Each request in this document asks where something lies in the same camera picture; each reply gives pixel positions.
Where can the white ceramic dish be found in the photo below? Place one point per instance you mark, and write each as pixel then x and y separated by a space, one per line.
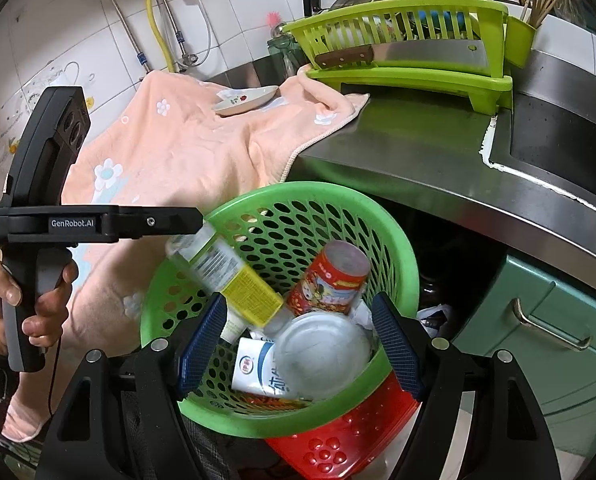
pixel 245 101

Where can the green perforated plastic basket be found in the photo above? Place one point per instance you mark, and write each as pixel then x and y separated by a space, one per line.
pixel 288 210

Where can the pink flowered towel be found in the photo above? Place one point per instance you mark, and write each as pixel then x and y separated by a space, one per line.
pixel 178 135

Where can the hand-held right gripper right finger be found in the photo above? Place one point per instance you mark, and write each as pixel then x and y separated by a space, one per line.
pixel 398 345

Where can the green cabinet drawer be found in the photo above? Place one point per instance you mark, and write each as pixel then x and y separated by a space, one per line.
pixel 568 310

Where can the metal water pipe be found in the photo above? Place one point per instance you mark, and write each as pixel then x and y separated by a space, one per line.
pixel 125 30

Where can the stainless steel sink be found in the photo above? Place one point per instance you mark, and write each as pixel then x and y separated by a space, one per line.
pixel 563 145

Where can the clear bottle yellow label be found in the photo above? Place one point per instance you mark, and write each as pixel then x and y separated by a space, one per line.
pixel 238 285

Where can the green chopstick holder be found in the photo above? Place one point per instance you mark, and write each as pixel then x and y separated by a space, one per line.
pixel 520 40

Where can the red perforated plastic stool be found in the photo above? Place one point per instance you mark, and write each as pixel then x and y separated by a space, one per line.
pixel 348 435

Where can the white plastic bag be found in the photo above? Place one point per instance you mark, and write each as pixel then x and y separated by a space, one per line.
pixel 435 320

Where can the glass jar blue lid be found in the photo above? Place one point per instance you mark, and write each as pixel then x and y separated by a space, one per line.
pixel 565 2

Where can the clear plastic lid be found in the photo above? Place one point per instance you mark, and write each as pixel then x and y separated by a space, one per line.
pixel 323 355

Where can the green glass jar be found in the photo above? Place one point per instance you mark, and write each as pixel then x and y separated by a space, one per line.
pixel 283 57

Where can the person's left hand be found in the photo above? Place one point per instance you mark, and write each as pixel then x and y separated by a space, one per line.
pixel 53 305

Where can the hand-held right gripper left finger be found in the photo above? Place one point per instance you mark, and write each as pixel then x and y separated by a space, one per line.
pixel 203 340

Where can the pink bristle brush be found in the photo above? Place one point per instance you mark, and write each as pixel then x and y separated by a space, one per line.
pixel 274 22

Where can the green plastic dish rack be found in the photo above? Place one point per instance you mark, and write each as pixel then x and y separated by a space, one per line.
pixel 403 80

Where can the bundle of wooden chopsticks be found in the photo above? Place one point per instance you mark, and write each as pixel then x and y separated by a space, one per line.
pixel 543 2

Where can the red printed paper can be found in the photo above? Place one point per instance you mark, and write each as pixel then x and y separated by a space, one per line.
pixel 328 290

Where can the white blue milk carton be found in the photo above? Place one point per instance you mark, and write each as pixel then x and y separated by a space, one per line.
pixel 253 367

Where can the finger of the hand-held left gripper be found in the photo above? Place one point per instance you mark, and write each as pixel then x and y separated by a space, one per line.
pixel 153 222

